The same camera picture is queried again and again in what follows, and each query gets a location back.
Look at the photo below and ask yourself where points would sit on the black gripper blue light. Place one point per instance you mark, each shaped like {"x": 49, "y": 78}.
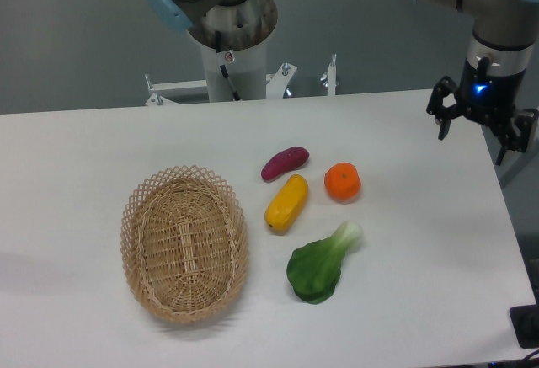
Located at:
{"x": 487, "y": 100}

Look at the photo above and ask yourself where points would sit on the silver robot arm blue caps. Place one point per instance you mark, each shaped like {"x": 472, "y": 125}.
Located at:
{"x": 503, "y": 37}

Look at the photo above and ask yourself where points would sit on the orange tangerine toy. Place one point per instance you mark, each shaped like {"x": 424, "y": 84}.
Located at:
{"x": 342, "y": 182}

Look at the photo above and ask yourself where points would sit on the purple sweet potato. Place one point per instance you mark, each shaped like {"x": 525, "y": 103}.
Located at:
{"x": 283, "y": 162}

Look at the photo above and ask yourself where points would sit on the black device at table edge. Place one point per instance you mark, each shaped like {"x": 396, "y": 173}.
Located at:
{"x": 525, "y": 324}

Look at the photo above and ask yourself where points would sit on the yellow mango toy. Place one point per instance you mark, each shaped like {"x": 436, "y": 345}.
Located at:
{"x": 287, "y": 204}

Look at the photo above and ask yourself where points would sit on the green bok choy toy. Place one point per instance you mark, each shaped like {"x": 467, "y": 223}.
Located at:
{"x": 314, "y": 270}

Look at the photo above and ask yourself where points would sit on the oval woven wicker basket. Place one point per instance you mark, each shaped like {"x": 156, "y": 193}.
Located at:
{"x": 184, "y": 244}

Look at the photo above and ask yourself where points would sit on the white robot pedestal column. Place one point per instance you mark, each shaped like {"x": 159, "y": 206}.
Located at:
{"x": 245, "y": 67}

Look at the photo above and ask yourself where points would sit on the white metal base frame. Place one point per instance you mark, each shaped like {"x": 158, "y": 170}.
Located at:
{"x": 277, "y": 86}

